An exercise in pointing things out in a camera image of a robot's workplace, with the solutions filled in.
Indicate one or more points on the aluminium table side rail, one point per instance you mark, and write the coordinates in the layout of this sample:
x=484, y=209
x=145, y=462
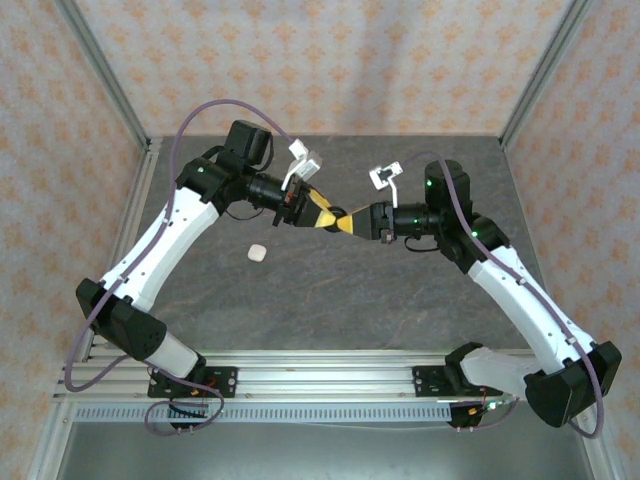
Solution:
x=142, y=175

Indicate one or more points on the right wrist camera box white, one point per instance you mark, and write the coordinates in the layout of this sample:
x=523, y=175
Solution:
x=377, y=179

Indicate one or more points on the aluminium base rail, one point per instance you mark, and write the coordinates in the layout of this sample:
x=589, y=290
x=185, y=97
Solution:
x=325, y=380

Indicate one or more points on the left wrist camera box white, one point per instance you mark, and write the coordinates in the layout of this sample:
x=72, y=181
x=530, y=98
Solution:
x=310, y=167

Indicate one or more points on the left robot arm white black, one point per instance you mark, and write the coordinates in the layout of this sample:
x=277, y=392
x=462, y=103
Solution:
x=165, y=245

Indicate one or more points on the aluminium frame post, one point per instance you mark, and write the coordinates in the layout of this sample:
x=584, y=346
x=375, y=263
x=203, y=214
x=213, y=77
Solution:
x=108, y=75
x=542, y=75

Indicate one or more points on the white earbud charging case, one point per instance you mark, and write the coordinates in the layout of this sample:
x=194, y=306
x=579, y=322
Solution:
x=256, y=253

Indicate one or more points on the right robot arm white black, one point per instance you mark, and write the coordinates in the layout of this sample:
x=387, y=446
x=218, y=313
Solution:
x=520, y=312

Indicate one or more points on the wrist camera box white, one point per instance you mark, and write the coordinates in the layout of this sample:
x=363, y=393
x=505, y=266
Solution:
x=310, y=167
x=377, y=179

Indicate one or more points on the aluminium frame leg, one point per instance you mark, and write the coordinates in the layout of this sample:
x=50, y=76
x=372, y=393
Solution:
x=51, y=440
x=608, y=465

